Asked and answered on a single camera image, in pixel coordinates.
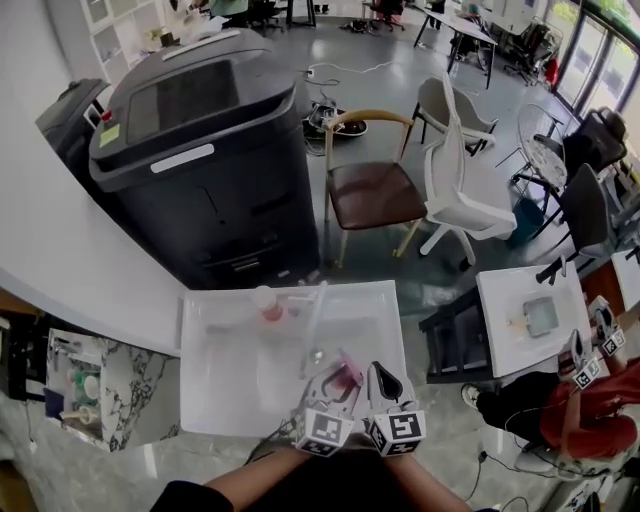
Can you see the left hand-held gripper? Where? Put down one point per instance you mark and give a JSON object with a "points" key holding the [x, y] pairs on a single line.
{"points": [[322, 430]]}

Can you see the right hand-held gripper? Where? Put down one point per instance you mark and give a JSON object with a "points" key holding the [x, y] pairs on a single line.
{"points": [[400, 430]]}

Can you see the pink translucent plastic container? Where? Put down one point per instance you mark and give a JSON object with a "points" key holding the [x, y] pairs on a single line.
{"points": [[350, 367]]}

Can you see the person's left forearm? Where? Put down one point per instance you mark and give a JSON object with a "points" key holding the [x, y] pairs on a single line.
{"points": [[260, 480]]}

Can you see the person's right forearm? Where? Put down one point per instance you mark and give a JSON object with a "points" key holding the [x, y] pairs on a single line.
{"points": [[425, 487]]}

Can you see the red bottle with white cap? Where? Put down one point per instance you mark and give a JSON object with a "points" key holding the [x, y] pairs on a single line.
{"points": [[270, 312]]}

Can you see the white faucet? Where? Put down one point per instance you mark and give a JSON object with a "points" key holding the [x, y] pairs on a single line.
{"points": [[316, 320]]}

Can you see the person's black clothing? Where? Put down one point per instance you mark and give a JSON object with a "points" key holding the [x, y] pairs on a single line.
{"points": [[345, 482]]}

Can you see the white sink table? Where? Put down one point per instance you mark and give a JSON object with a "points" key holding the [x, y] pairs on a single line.
{"points": [[225, 390]]}

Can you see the small white table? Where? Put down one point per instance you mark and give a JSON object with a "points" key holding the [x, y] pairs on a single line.
{"points": [[500, 320]]}

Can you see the wooden chair with brown seat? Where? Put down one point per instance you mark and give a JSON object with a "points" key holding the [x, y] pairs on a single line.
{"points": [[375, 195]]}

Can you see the black faucet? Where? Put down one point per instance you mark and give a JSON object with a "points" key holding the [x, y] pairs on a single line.
{"points": [[550, 272]]}

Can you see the white office chair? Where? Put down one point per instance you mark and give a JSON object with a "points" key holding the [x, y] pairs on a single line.
{"points": [[465, 200]]}

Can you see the teal bin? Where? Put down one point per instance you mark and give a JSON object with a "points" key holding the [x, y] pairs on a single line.
{"points": [[525, 220]]}

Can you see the large dark printer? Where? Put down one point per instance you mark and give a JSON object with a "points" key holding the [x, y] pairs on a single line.
{"points": [[210, 200], [70, 115]]}

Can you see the white cup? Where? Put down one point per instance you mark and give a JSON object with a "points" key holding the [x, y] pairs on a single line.
{"points": [[91, 386]]}

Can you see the beige cup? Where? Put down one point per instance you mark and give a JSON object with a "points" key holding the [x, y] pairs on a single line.
{"points": [[85, 415]]}

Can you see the green cup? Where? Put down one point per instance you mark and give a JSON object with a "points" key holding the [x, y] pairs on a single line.
{"points": [[77, 380]]}

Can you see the black round base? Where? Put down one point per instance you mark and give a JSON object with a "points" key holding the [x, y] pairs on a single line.
{"points": [[345, 127]]}

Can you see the dark grey chair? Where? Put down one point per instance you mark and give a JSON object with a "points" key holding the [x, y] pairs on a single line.
{"points": [[585, 210]]}

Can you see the purple cloth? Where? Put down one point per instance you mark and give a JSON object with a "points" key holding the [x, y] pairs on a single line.
{"points": [[52, 402]]}

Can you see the beige shell chair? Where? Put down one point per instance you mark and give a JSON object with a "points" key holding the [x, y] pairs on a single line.
{"points": [[435, 100]]}

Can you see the black crate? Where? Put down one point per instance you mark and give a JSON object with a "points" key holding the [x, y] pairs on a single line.
{"points": [[25, 360]]}

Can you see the black office chair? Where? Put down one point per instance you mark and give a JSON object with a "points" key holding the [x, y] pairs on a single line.
{"points": [[597, 137]]}

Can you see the wooden cabinet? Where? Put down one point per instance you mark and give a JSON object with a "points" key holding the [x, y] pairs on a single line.
{"points": [[15, 300]]}

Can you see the white office table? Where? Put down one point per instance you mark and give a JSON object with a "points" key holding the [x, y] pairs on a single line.
{"points": [[465, 25]]}

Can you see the red office chair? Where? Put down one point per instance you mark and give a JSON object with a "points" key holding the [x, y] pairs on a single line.
{"points": [[387, 12]]}

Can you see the white shelf unit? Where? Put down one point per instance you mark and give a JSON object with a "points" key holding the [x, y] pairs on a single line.
{"points": [[115, 35]]}

